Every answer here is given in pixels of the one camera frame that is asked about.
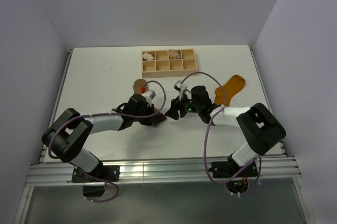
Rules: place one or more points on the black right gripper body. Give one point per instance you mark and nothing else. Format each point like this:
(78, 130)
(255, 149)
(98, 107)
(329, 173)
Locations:
(185, 105)

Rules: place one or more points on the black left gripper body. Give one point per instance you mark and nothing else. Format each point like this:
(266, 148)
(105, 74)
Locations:
(146, 111)

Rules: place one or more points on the tan ribbed sock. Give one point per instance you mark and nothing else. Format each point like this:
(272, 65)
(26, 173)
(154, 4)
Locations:
(140, 87)

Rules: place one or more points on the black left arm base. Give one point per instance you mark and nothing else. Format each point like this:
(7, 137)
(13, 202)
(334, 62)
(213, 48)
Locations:
(95, 183)

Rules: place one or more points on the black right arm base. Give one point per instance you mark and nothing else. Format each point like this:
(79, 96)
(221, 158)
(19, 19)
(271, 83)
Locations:
(243, 182)

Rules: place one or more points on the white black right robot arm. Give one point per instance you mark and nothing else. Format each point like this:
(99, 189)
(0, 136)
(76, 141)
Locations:
(261, 130)

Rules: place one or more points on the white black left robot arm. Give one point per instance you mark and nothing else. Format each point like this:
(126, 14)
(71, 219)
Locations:
(67, 135)

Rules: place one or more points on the mustard orange sock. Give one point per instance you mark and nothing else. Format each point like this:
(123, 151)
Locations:
(233, 86)

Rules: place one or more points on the wooden compartment tray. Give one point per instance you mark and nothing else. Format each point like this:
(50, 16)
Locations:
(162, 66)

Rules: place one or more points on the cream rolled sock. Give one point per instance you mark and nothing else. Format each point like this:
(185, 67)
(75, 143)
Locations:
(147, 56)

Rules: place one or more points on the beige rolled sock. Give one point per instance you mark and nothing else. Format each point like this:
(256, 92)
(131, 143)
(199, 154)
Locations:
(174, 54)

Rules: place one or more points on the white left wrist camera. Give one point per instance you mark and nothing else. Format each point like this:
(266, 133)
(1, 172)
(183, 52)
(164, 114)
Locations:
(148, 95)

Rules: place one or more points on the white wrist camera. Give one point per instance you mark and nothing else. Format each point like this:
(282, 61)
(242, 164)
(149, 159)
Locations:
(148, 95)
(181, 87)

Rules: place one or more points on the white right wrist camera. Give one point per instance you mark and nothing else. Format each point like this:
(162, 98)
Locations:
(181, 87)

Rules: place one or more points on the aluminium front frame rails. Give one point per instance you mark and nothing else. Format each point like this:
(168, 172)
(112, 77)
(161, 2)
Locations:
(156, 171)

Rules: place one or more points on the aluminium table edge rail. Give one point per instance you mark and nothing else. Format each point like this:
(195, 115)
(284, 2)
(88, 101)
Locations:
(59, 92)

